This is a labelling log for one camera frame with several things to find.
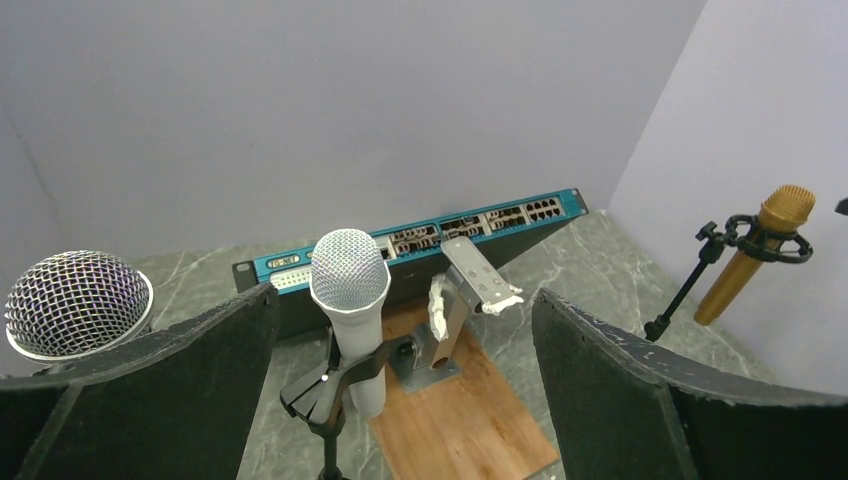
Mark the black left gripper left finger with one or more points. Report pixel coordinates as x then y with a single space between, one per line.
177 403

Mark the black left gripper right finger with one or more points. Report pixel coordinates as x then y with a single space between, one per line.
626 408

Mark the black round-base stand with clip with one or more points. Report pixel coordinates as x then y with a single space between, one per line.
316 397

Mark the glitter mesh-head microphone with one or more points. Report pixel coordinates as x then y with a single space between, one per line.
76 303

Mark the white microphone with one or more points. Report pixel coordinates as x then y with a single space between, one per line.
349 282

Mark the wooden board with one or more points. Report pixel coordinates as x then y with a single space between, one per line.
489 421

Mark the blue network switch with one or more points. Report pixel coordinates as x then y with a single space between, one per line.
502 232

